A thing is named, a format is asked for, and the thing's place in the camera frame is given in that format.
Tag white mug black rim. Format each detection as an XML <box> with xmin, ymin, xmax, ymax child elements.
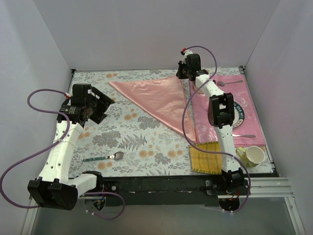
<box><xmin>194</xmin><ymin>85</ymin><xmax>204</xmax><ymax>95</ymax></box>

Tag white plate green rim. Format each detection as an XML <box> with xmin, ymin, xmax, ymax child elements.
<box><xmin>232</xmin><ymin>102</ymin><xmax>245</xmax><ymax>128</ymax></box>

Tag green handled metal spoon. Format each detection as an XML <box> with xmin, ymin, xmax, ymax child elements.
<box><xmin>83</xmin><ymin>151</ymin><xmax>124</xmax><ymax>162</ymax></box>

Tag pink floral placemat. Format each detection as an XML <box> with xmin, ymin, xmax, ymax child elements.
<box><xmin>191</xmin><ymin>75</ymin><xmax>266</xmax><ymax>147</ymax></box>

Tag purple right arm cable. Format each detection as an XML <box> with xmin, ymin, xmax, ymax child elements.
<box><xmin>180</xmin><ymin>45</ymin><xmax>251</xmax><ymax>213</ymax></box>

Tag yellow bamboo tray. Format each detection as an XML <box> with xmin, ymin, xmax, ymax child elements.
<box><xmin>190</xmin><ymin>141</ymin><xmax>222</xmax><ymax>175</ymax></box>

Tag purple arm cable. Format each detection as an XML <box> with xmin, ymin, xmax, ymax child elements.
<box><xmin>0</xmin><ymin>89</ymin><xmax>126</xmax><ymax>220</ymax></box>
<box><xmin>180</xmin><ymin>45</ymin><xmax>251</xmax><ymax>213</ymax></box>

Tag peach satin napkin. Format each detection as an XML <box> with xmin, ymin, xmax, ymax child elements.
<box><xmin>109</xmin><ymin>76</ymin><xmax>197</xmax><ymax>143</ymax></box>

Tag floral patterned tablecloth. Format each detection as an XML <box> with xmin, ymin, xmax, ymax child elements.
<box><xmin>47</xmin><ymin>67</ymin><xmax>274</xmax><ymax>178</ymax></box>

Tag yellow green mug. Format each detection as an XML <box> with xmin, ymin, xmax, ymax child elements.
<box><xmin>236</xmin><ymin>146</ymin><xmax>265</xmax><ymax>168</ymax></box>

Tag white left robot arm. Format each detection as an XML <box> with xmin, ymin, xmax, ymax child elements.
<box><xmin>27</xmin><ymin>84</ymin><xmax>114</xmax><ymax>211</ymax></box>

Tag small silver spoon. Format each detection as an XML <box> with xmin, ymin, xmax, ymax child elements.
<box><xmin>217</xmin><ymin>80</ymin><xmax>243</xmax><ymax>87</ymax></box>

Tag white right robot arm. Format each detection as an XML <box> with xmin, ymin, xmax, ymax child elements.
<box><xmin>177</xmin><ymin>47</ymin><xmax>245</xmax><ymax>195</ymax></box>

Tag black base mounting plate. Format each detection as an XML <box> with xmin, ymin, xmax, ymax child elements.
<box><xmin>76</xmin><ymin>176</ymin><xmax>251</xmax><ymax>208</ymax></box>

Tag silver fork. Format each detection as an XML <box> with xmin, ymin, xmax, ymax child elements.
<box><xmin>232</xmin><ymin>134</ymin><xmax>256</xmax><ymax>138</ymax></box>

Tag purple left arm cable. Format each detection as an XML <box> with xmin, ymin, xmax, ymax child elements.
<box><xmin>0</xmin><ymin>89</ymin><xmax>126</xmax><ymax>220</ymax></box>

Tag aluminium frame rail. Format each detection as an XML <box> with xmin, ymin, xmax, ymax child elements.
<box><xmin>22</xmin><ymin>177</ymin><xmax>305</xmax><ymax>235</ymax></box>

